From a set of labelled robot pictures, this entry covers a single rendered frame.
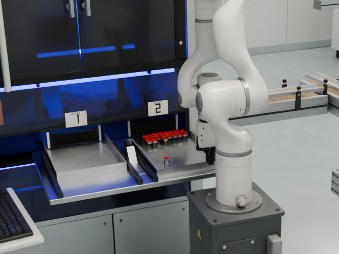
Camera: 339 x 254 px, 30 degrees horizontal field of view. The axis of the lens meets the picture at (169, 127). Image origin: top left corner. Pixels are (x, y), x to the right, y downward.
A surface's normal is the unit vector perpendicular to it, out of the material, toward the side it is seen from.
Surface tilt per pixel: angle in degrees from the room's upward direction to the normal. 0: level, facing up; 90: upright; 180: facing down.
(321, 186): 0
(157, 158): 0
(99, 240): 90
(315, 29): 90
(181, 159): 0
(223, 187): 90
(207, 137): 92
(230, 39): 81
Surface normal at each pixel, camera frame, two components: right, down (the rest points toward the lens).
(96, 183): -0.03, -0.94
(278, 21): 0.32, 0.31
